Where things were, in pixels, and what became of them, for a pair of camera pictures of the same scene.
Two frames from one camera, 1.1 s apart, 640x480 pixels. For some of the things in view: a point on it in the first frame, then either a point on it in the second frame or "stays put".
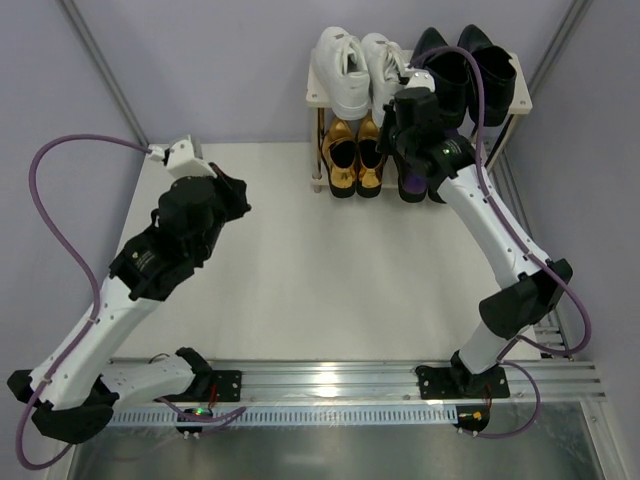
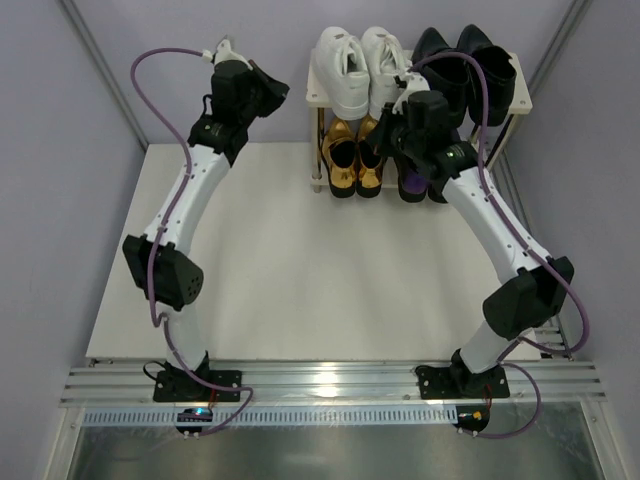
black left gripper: (230, 189) -> (267, 88)
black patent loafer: (452, 75) stays put
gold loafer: (339, 152) stays put
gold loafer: (369, 160) stays put
